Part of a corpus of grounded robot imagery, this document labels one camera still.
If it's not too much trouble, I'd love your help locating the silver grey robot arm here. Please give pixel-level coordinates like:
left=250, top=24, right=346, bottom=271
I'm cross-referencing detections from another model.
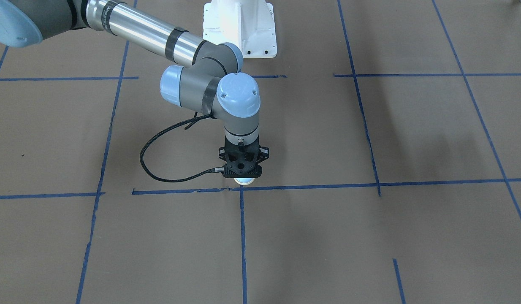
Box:
left=0, top=0, right=269, bottom=185

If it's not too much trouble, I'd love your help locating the blue tape strip crosswise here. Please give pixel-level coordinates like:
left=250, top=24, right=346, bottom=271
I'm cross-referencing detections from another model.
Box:
left=333, top=73, right=521, bottom=78

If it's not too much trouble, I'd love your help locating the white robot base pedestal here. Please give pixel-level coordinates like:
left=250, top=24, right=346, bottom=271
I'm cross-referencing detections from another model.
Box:
left=203, top=0, right=278, bottom=58

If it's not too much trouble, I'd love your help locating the crossing blue tape strip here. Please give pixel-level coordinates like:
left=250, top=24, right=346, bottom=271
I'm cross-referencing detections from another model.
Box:
left=131, top=179, right=505, bottom=195

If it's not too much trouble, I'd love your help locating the long blue tape strip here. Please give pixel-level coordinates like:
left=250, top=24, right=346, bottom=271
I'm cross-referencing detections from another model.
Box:
left=239, top=185, right=248, bottom=304

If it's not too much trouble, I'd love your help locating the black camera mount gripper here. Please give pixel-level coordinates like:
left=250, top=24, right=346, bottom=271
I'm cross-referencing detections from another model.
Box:
left=219, top=141, right=269, bottom=178

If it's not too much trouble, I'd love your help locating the black braided cable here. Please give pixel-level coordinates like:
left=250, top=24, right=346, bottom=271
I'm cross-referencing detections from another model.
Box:
left=139, top=111, right=225, bottom=183

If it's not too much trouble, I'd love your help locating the blue tape strip lengthwise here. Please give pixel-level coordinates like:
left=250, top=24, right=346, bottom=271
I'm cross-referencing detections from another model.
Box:
left=336, top=0, right=382, bottom=197

